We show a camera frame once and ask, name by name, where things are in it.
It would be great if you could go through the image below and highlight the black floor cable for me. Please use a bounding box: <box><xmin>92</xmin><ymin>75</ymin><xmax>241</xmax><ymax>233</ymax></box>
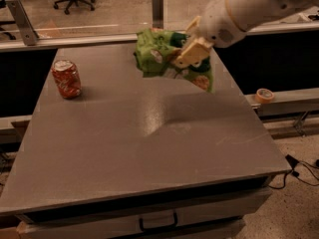
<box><xmin>267</xmin><ymin>154</ymin><xmax>319</xmax><ymax>190</ymax></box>

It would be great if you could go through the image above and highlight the orange tape roll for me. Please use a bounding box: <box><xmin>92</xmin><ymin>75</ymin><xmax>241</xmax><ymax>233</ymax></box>
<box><xmin>255</xmin><ymin>89</ymin><xmax>274</xmax><ymax>104</ymax></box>

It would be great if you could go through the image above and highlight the black drawer handle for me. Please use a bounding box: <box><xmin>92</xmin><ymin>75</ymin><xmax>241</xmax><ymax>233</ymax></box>
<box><xmin>139</xmin><ymin>211</ymin><xmax>178</xmax><ymax>233</ymax></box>

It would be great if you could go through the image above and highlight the red coke can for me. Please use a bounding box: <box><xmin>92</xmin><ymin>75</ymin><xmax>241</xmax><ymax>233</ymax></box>
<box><xmin>51</xmin><ymin>60</ymin><xmax>82</xmax><ymax>99</ymax></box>

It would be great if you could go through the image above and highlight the metal glass bracket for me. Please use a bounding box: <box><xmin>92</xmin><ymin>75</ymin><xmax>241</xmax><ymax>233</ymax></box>
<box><xmin>152</xmin><ymin>0</ymin><xmax>163</xmax><ymax>29</ymax></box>
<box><xmin>6</xmin><ymin>0</ymin><xmax>39</xmax><ymax>46</ymax></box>

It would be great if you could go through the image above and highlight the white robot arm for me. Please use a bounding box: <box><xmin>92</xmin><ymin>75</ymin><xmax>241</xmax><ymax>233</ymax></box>
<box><xmin>172</xmin><ymin>0</ymin><xmax>319</xmax><ymax>69</ymax></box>

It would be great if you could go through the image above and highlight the left metal glass bracket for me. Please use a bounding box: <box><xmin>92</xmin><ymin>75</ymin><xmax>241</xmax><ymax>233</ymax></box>
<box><xmin>6</xmin><ymin>0</ymin><xmax>39</xmax><ymax>46</ymax></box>

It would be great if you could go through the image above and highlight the middle metal glass bracket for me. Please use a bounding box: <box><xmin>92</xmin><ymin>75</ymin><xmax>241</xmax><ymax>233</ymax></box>
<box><xmin>152</xmin><ymin>0</ymin><xmax>163</xmax><ymax>29</ymax></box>

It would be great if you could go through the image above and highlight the grey drawer front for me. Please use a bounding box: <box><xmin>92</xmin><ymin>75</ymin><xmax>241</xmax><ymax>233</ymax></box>
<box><xmin>17</xmin><ymin>187</ymin><xmax>271</xmax><ymax>239</ymax></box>

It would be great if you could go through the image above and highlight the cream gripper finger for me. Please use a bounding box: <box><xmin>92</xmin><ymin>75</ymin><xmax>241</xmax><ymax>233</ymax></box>
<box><xmin>172</xmin><ymin>51</ymin><xmax>202</xmax><ymax>69</ymax></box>

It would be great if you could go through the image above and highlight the green dang rice chip bag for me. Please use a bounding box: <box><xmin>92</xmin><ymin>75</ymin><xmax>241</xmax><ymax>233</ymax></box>
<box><xmin>134</xmin><ymin>28</ymin><xmax>213</xmax><ymax>93</ymax></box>

